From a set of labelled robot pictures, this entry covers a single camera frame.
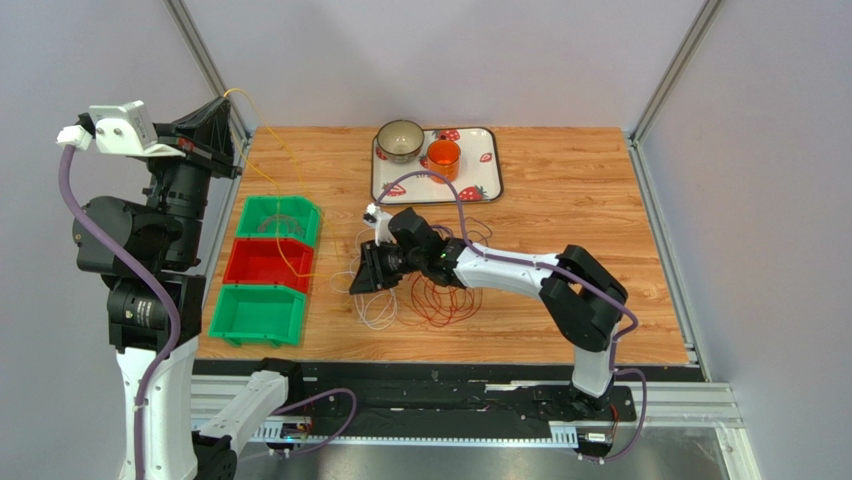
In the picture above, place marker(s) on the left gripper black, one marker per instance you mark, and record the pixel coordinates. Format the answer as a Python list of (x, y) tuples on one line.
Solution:
[(204, 136)]

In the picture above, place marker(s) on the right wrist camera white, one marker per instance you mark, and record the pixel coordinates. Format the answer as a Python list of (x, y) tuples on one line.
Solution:
[(378, 220)]

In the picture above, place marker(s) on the green bin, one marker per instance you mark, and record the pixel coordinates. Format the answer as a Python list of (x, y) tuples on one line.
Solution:
[(258, 314), (285, 217)]

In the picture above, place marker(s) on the red bin middle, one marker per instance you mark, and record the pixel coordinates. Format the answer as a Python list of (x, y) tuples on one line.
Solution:
[(284, 262)]

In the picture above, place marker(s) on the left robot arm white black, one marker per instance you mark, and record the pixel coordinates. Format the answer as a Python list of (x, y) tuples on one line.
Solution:
[(145, 254)]

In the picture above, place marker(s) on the strawberry pattern white tray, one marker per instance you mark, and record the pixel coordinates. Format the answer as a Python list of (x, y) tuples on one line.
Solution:
[(476, 175)]

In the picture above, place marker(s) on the slotted white cable duct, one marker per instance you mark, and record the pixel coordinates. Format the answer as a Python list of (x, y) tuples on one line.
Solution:
[(481, 433)]

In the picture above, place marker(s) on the beige ceramic bowl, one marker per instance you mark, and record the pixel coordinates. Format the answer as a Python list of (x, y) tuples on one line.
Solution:
[(399, 141)]

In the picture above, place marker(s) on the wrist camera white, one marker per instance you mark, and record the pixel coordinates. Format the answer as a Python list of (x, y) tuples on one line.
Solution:
[(121, 130), (378, 220)]

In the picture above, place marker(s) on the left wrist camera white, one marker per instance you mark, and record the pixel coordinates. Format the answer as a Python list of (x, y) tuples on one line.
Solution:
[(121, 130)]

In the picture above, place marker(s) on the green bin far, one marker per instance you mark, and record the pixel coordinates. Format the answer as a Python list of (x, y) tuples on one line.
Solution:
[(285, 217)]

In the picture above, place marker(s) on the green bin near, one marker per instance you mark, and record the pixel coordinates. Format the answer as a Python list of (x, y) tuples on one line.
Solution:
[(258, 314)]

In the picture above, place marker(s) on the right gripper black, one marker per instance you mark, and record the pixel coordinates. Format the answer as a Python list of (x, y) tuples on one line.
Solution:
[(382, 262)]

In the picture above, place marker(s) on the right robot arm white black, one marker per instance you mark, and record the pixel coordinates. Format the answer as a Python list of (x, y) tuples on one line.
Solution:
[(584, 300)]

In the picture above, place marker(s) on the orange translucent cup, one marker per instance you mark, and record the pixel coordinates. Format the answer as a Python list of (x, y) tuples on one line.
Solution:
[(444, 158)]

